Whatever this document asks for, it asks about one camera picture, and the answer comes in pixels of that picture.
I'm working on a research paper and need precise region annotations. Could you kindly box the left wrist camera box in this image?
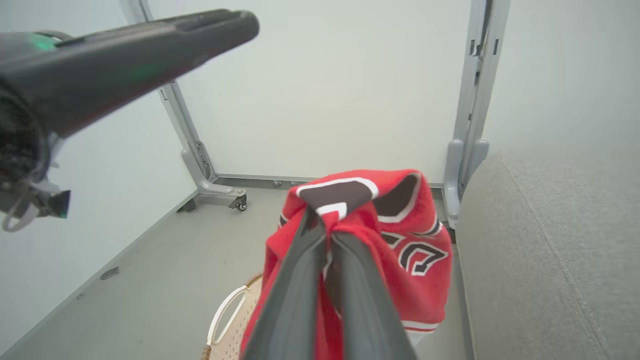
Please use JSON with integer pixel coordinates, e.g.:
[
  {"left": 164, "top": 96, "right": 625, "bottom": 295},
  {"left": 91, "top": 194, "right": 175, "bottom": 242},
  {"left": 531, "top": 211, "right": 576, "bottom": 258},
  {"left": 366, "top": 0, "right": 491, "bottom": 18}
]
[{"left": 0, "top": 177, "right": 72, "bottom": 233}]

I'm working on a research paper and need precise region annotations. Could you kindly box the white partition screen grey frame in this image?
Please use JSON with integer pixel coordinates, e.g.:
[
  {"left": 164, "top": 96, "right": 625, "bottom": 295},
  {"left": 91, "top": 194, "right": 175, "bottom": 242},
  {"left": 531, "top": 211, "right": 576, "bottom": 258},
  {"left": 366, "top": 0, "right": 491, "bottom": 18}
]
[{"left": 120, "top": 0, "right": 512, "bottom": 232}]

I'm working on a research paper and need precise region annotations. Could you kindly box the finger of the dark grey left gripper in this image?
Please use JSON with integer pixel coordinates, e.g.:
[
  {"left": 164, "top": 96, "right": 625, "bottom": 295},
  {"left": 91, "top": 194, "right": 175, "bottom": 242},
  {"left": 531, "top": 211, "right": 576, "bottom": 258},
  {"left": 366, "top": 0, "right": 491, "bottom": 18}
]
[
  {"left": 55, "top": 8, "right": 252, "bottom": 47},
  {"left": 30, "top": 11, "right": 260, "bottom": 139}
]

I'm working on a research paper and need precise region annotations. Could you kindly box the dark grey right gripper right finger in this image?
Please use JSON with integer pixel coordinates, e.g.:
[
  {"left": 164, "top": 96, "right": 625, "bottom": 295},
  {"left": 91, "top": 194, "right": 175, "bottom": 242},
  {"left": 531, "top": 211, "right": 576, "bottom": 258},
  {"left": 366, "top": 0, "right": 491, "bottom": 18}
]
[{"left": 327, "top": 231, "right": 419, "bottom": 360}]

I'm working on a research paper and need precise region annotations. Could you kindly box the red basketball jersey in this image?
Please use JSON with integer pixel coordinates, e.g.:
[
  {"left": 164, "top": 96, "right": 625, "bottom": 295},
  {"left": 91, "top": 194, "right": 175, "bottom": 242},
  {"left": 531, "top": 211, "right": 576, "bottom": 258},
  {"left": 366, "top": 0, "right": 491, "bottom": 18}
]
[{"left": 239, "top": 169, "right": 453, "bottom": 360}]

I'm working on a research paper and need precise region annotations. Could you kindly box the grey fabric sofa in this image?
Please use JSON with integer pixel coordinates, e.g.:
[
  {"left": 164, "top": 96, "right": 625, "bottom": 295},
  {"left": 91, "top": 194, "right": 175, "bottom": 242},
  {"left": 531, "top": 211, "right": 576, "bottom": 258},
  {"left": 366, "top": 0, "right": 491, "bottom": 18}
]
[{"left": 456, "top": 149, "right": 640, "bottom": 360}]

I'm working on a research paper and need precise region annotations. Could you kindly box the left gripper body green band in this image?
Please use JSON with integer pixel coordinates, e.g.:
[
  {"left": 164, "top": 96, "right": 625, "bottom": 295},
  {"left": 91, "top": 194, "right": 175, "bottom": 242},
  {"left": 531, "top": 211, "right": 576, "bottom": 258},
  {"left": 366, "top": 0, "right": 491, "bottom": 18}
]
[{"left": 0, "top": 30, "right": 74, "bottom": 184}]

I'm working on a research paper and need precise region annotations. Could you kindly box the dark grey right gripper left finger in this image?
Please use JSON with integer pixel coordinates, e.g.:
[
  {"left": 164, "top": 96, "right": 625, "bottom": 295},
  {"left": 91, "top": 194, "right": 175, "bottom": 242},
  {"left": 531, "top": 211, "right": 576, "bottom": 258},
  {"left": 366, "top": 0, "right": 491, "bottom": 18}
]
[{"left": 241, "top": 206, "right": 327, "bottom": 360}]

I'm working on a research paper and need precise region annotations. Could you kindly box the beige woven laundry basket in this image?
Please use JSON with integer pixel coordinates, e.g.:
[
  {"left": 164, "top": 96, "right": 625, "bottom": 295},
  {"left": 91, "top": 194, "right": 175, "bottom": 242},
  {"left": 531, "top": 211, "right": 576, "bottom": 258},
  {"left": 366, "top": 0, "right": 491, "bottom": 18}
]
[{"left": 201, "top": 272, "right": 264, "bottom": 360}]

